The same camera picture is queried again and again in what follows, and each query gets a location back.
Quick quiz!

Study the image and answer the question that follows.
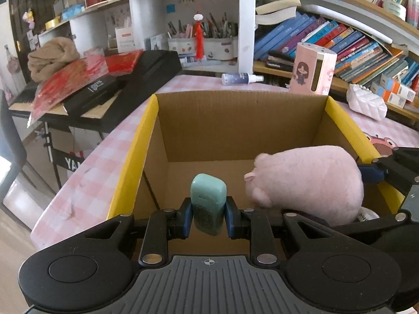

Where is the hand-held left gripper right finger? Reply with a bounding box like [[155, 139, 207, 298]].
[[225, 196, 333, 265]]

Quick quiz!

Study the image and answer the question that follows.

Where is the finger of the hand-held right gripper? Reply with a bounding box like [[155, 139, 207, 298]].
[[330, 212, 412, 244], [357, 152, 398, 184]]

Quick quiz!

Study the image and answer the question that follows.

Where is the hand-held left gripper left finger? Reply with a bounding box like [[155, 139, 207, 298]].
[[83, 198, 194, 267]]

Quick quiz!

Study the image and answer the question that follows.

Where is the green plastic bottle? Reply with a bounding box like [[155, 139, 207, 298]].
[[190, 173, 227, 236]]

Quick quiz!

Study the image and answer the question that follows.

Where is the pink plush toy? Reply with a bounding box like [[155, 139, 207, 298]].
[[244, 145, 365, 227]]

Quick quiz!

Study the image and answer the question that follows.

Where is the yellow cardboard box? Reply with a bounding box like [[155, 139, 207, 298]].
[[108, 92, 406, 257]]

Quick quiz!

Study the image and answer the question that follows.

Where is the white quilted purse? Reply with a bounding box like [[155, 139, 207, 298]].
[[347, 83, 388, 122]]

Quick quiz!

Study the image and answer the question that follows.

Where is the orange white carton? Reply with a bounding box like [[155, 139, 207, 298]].
[[380, 74, 416, 100], [371, 83, 406, 106]]

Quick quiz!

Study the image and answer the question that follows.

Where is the pink checked tablecloth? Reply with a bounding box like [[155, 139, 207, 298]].
[[31, 74, 419, 249]]

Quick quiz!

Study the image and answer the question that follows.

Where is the pink cartoon cylinder box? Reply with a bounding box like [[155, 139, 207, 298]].
[[289, 42, 338, 96]]

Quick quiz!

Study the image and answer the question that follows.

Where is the long row of books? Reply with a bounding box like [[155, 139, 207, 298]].
[[253, 13, 419, 112]]

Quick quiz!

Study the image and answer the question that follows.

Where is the black keyboard stand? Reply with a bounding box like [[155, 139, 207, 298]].
[[42, 121, 105, 190]]

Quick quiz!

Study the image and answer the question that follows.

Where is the small spray bottle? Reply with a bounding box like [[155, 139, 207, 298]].
[[222, 73, 264, 86]]

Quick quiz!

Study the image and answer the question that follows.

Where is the black electronic keyboard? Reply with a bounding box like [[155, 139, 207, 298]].
[[8, 50, 182, 134]]

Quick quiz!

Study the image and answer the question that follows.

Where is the black flat case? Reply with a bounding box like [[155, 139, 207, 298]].
[[64, 75, 120, 116]]

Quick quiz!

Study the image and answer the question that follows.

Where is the white round container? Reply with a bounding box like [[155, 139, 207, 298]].
[[383, 0, 408, 20]]

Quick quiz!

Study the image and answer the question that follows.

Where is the small red paper packet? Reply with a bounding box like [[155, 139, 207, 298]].
[[105, 51, 145, 74]]

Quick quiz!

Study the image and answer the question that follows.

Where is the white pen holder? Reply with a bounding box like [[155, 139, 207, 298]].
[[168, 36, 238, 61]]

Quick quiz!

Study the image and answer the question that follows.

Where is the red plastic bag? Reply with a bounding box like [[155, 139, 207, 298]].
[[31, 54, 108, 121]]

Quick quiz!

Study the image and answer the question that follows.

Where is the red tassel ornament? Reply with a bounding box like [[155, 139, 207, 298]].
[[193, 13, 206, 63]]

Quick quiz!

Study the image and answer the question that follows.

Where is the stack of thick flat books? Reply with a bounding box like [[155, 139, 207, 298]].
[[255, 0, 302, 25]]

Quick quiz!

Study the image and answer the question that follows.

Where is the grey chair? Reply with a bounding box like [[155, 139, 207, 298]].
[[0, 90, 36, 210]]

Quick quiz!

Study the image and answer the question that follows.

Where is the white red label box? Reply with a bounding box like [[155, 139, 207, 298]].
[[114, 26, 135, 53]]

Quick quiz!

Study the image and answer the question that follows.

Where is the beige folded cloth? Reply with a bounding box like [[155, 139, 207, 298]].
[[27, 37, 81, 83]]

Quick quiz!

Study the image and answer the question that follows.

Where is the dark wooden door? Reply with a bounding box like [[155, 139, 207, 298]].
[[9, 0, 63, 53]]

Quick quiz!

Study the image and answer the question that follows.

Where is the white shelf post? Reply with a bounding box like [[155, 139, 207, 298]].
[[238, 0, 260, 76]]

